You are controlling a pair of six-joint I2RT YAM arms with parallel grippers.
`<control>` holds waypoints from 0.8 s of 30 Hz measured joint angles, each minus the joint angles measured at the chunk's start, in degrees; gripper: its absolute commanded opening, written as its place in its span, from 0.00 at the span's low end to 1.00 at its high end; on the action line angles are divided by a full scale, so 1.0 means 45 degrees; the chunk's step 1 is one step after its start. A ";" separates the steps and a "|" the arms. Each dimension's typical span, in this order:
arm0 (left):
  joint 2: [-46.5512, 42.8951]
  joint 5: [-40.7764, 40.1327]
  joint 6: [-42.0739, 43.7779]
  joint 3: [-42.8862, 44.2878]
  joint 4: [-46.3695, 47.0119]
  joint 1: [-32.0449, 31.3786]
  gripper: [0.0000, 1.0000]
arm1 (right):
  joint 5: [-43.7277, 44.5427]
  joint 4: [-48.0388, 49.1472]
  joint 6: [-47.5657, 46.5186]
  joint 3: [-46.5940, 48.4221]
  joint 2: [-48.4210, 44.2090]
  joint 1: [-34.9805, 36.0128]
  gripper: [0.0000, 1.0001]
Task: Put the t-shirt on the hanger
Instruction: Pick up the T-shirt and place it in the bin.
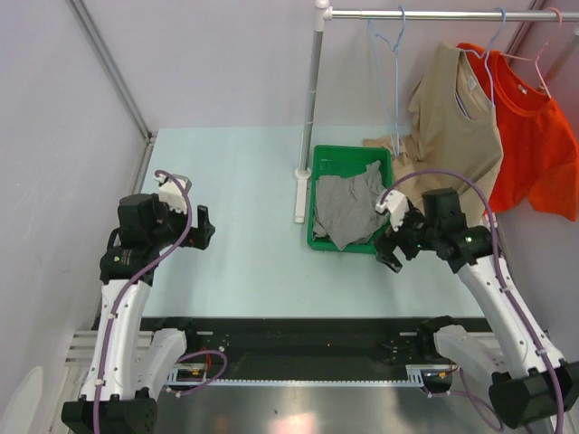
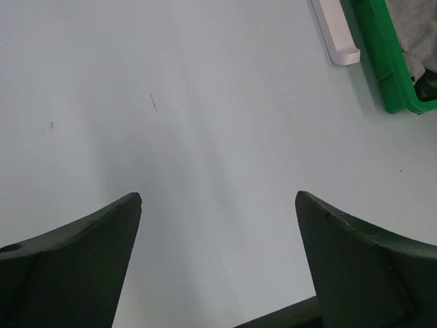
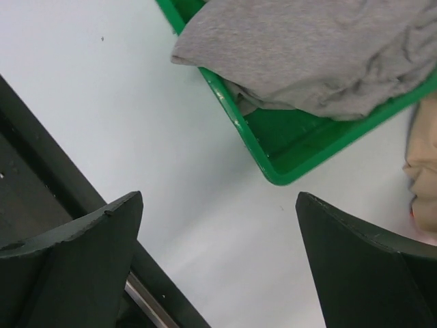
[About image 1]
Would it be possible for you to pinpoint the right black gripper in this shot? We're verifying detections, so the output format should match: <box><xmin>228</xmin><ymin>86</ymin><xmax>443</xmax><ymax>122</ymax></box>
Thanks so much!
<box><xmin>373</xmin><ymin>201</ymin><xmax>440</xmax><ymax>272</ymax></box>

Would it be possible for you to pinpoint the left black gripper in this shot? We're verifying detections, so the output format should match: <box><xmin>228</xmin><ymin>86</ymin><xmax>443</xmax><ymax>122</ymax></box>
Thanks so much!
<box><xmin>147</xmin><ymin>193</ymin><xmax>214</xmax><ymax>250</ymax></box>

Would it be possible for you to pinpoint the grey t shirt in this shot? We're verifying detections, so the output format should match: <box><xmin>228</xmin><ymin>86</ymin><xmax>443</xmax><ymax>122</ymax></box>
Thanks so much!
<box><xmin>312</xmin><ymin>160</ymin><xmax>388</xmax><ymax>251</ymax></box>

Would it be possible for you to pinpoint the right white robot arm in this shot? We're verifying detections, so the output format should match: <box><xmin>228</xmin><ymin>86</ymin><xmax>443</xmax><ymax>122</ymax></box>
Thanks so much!
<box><xmin>375</xmin><ymin>189</ymin><xmax>578</xmax><ymax>429</ymax></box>

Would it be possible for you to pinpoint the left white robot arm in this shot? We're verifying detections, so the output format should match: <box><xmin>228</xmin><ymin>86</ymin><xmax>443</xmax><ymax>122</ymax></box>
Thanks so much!
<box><xmin>61</xmin><ymin>193</ymin><xmax>215</xmax><ymax>433</ymax></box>

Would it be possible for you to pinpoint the empty light blue hanger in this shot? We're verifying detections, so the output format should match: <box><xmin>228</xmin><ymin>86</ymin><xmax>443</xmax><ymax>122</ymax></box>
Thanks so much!
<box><xmin>365</xmin><ymin>5</ymin><xmax>408</xmax><ymax>157</ymax></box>

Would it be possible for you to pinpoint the beige t shirt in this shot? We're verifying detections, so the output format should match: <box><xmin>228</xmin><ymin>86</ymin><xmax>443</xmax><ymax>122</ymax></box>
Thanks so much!
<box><xmin>363</xmin><ymin>42</ymin><xmax>503</xmax><ymax>198</ymax></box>

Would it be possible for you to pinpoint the orange t shirt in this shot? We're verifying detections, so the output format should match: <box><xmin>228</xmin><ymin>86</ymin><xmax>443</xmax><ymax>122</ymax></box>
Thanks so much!
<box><xmin>455</xmin><ymin>42</ymin><xmax>579</xmax><ymax>222</ymax></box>

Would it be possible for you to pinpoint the blue hanger with beige shirt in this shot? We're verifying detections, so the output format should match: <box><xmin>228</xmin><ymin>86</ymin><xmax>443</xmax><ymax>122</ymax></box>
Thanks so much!
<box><xmin>456</xmin><ymin>6</ymin><xmax>508</xmax><ymax>115</ymax></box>

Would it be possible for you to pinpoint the pink hanger with orange shirt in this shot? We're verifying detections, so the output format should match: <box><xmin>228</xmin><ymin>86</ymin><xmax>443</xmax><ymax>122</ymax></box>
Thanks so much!
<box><xmin>498</xmin><ymin>6</ymin><xmax>564</xmax><ymax>99</ymax></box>

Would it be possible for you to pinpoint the green plastic bin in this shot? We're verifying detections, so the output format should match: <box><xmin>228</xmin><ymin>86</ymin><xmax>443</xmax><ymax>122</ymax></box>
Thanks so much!
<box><xmin>307</xmin><ymin>145</ymin><xmax>392</xmax><ymax>255</ymax></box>

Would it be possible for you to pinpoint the metal clothes rack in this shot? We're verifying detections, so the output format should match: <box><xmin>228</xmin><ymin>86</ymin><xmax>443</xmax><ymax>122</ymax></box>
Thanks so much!
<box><xmin>293</xmin><ymin>1</ymin><xmax>578</xmax><ymax>224</ymax></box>

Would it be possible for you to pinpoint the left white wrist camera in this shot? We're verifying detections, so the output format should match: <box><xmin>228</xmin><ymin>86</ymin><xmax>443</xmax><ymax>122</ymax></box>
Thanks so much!
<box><xmin>154</xmin><ymin>175</ymin><xmax>192</xmax><ymax>214</ymax></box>

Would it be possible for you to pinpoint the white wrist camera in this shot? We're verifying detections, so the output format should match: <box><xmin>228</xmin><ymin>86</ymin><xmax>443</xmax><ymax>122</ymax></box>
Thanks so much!
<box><xmin>375</xmin><ymin>190</ymin><xmax>409</xmax><ymax>231</ymax></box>
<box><xmin>154</xmin><ymin>175</ymin><xmax>192</xmax><ymax>214</ymax></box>

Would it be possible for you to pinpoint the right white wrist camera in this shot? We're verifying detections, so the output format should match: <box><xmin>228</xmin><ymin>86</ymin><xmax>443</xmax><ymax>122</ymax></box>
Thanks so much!
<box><xmin>375</xmin><ymin>190</ymin><xmax>409</xmax><ymax>231</ymax></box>

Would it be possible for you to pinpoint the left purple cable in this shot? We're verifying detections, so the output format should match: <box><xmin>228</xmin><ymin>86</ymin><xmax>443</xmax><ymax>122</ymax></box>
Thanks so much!
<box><xmin>92</xmin><ymin>169</ymin><xmax>229</xmax><ymax>434</ymax></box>

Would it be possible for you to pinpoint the purple cable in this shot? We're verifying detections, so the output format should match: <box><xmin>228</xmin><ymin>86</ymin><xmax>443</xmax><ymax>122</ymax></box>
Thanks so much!
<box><xmin>378</xmin><ymin>168</ymin><xmax>566</xmax><ymax>433</ymax></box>
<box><xmin>92</xmin><ymin>169</ymin><xmax>229</xmax><ymax>434</ymax></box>

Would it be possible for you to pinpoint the white slotted cable duct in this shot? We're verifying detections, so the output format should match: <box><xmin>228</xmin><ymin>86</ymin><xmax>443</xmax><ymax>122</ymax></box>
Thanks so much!
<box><xmin>165</xmin><ymin>363</ymin><xmax>453</xmax><ymax>388</ymax></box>

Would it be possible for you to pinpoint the aluminium frame rail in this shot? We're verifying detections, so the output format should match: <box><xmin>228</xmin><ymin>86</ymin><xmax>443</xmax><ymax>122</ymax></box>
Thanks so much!
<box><xmin>64</xmin><ymin>331</ymin><xmax>154</xmax><ymax>366</ymax></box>

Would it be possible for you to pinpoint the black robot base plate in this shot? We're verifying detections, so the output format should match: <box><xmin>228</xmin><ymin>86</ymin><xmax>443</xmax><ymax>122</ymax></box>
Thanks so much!
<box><xmin>138</xmin><ymin>316</ymin><xmax>444</xmax><ymax>382</ymax></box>

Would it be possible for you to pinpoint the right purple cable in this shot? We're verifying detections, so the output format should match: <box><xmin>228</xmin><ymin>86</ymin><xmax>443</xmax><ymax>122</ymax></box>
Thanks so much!
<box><xmin>378</xmin><ymin>168</ymin><xmax>566</xmax><ymax>433</ymax></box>

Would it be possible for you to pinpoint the aluminium corner post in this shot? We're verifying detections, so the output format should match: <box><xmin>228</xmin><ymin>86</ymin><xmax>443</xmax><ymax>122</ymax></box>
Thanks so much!
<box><xmin>66</xmin><ymin>0</ymin><xmax>155</xmax><ymax>193</ymax></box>

